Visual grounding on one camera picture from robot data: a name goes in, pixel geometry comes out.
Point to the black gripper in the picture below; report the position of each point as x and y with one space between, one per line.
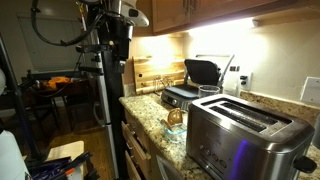
122 36

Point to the white grey Franka robot arm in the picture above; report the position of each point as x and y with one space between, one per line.
133 13

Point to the stainless steel two-slot toaster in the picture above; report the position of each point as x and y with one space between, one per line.
240 140

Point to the wooden cutting board rack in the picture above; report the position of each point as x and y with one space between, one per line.
150 75

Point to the wooden upper cabinets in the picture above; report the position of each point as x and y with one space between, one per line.
173 13

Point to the stainless steel refrigerator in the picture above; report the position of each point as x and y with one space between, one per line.
102 100

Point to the window blind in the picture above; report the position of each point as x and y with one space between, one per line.
50 43

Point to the orange cloth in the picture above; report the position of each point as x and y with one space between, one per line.
58 82

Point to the dark dining table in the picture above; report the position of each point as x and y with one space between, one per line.
66 96

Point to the black panini press grill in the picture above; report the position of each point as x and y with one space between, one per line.
201 71

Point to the clear drinking glass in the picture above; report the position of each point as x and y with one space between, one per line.
208 90

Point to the under-cabinet light strip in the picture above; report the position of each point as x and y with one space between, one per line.
226 28

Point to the clear glass food container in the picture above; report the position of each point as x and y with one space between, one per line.
175 133

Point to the wooden lower cabinet drawers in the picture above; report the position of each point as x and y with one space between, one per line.
136 146

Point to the white rounded shell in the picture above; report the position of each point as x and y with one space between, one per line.
2 81

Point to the black plug in outlet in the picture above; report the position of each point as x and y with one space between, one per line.
243 80

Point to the cream stool top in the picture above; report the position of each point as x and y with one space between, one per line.
65 151

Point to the pile of dark tools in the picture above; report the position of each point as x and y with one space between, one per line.
56 168

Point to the white rounded housing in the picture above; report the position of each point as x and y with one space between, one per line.
11 156

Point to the white wall power outlet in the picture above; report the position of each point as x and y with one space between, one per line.
248 86

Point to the white wall switch plate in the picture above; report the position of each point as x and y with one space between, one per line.
311 90

